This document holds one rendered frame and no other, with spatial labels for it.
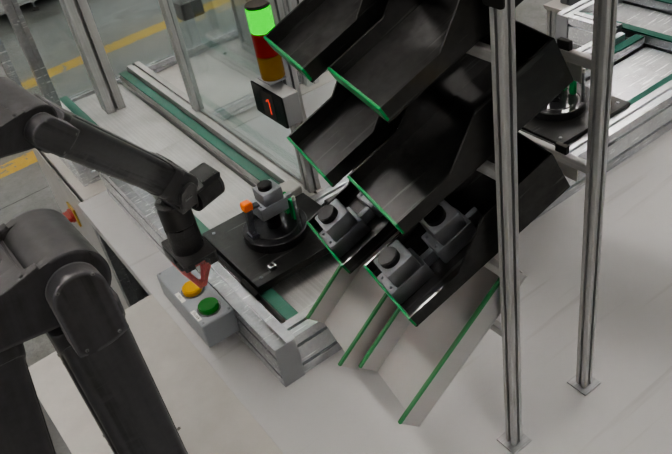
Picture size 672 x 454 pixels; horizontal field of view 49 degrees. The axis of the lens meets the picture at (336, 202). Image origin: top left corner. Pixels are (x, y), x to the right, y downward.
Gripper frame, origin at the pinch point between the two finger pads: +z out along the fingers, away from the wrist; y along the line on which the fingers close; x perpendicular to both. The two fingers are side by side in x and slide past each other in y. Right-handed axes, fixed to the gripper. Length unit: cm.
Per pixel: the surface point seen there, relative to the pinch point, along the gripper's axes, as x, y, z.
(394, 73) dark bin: -18, -44, -50
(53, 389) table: 31.4, 14.3, 16.4
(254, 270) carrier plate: -11.4, 2.2, 5.9
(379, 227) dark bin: -20.0, -32.5, -19.2
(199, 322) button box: 3.5, -1.6, 6.7
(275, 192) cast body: -22.4, 7.1, -4.8
